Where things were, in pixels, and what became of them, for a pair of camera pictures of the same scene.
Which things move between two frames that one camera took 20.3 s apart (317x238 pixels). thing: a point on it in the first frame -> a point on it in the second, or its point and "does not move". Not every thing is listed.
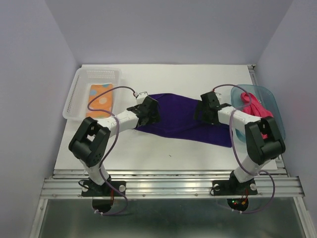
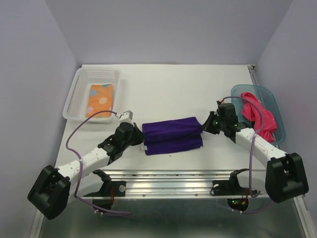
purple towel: [177, 119] -> [171, 136]
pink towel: [256, 107] does not move
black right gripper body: [204, 116] -> [219, 123]
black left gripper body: [153, 117] -> [134, 139]
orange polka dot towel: [100, 100] does not move
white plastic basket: [76, 106] does not move
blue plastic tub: [264, 96] does not move
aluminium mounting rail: [69, 184] does not move
